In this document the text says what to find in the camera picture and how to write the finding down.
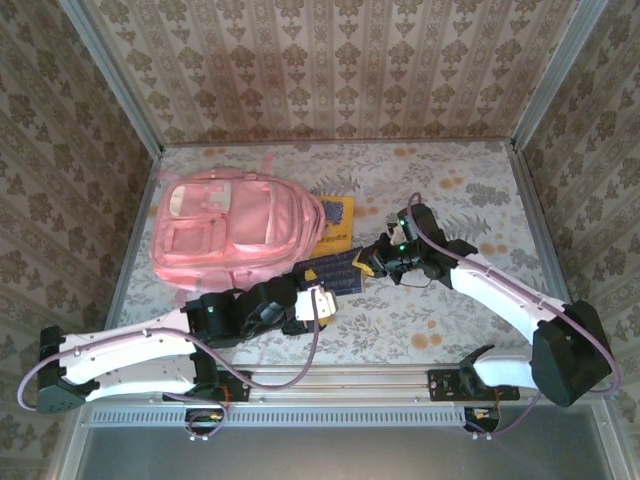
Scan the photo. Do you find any aluminium frame post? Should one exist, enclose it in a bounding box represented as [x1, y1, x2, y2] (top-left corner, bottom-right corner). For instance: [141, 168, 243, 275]
[512, 0, 610, 147]
[58, 0, 165, 154]

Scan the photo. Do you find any yellow picture book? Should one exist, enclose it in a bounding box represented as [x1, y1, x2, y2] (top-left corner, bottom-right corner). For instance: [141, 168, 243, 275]
[308, 195, 355, 259]

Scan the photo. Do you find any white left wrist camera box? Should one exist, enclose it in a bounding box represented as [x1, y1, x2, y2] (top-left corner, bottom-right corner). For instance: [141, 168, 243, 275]
[294, 283, 331, 321]

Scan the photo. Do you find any slotted grey cable duct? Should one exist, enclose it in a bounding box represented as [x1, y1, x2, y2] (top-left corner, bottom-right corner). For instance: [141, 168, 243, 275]
[89, 403, 469, 429]

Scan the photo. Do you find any grey metal panel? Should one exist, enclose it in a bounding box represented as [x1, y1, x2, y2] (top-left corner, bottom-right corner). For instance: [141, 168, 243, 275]
[74, 424, 619, 480]

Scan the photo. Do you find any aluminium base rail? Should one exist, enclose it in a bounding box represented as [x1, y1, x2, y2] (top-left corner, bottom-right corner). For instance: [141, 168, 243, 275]
[77, 364, 609, 404]

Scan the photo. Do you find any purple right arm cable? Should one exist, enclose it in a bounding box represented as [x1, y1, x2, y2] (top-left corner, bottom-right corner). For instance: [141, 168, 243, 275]
[407, 192, 624, 436]

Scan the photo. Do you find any navy book with QR codes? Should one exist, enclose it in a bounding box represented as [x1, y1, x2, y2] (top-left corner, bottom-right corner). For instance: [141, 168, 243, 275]
[292, 245, 366, 297]

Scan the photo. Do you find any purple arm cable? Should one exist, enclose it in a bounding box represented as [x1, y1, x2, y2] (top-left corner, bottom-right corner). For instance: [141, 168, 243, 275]
[17, 289, 321, 442]
[407, 192, 624, 436]

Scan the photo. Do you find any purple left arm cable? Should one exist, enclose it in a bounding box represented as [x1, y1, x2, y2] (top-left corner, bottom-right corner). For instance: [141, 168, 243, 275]
[17, 289, 321, 442]

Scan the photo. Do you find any pink backpack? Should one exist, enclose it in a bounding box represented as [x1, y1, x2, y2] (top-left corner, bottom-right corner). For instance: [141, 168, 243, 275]
[151, 154, 329, 304]

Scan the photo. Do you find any floral tablecloth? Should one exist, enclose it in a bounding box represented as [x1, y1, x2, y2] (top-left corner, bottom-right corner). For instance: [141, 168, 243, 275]
[107, 139, 571, 366]

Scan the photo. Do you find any aluminium side rail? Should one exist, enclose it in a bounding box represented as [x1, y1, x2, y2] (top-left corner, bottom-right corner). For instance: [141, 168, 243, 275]
[509, 141, 592, 365]
[102, 147, 164, 331]

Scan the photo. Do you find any thin black right camera cable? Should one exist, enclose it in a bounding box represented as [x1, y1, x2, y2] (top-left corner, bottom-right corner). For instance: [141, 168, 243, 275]
[393, 268, 432, 290]

